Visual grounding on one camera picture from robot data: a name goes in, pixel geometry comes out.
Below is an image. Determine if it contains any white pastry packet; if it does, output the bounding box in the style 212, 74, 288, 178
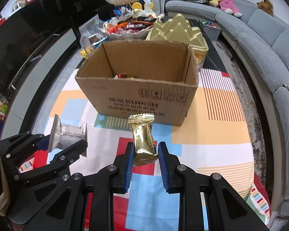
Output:
48, 114, 89, 153

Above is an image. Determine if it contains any gold foil packet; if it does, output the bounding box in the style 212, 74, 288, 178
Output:
128, 113, 158, 167

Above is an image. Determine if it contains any dark red snack packet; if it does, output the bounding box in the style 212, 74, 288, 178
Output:
114, 73, 136, 80

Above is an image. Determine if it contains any person's left hand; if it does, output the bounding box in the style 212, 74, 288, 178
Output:
0, 157, 10, 216

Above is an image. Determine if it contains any colourful patterned tablecloth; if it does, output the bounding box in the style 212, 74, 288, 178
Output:
16, 67, 271, 231

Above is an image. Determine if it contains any grey tv cabinet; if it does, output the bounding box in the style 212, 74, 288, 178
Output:
0, 29, 79, 139

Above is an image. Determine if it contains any brown cardboard box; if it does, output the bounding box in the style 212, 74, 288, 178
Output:
75, 40, 198, 126

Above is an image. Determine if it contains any remote control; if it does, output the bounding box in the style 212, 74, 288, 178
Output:
29, 54, 42, 63

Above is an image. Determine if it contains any yellow bear figurine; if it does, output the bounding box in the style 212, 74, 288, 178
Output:
79, 48, 91, 59

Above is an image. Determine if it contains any clear jar of chocolates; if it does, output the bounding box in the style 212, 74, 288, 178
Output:
89, 32, 109, 49

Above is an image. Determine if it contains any clear bag of nuts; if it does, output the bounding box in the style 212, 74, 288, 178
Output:
79, 15, 107, 49

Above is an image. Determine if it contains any gold mountain lid tin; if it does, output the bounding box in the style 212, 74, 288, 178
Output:
146, 14, 209, 73

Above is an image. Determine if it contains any grey storage bin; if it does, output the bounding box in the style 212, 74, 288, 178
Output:
199, 19, 222, 41

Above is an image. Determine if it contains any snoopy figurine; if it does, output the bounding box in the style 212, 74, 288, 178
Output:
0, 14, 6, 26

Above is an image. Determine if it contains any white plush tissue holder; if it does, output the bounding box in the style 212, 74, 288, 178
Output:
131, 0, 165, 21

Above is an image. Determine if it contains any black piano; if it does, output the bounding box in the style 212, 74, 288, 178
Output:
42, 0, 114, 40

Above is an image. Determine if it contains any grey sectional sofa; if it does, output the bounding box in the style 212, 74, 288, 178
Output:
164, 0, 289, 219

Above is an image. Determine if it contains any two tier snack tray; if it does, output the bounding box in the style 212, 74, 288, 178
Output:
103, 0, 158, 40

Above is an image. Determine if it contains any pink plush toy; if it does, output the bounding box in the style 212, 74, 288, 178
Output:
219, 0, 242, 18

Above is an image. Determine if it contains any yellow plush toy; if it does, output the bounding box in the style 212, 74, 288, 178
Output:
209, 0, 222, 7

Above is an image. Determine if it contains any brown teddy bear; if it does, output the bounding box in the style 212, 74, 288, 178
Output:
257, 0, 274, 17

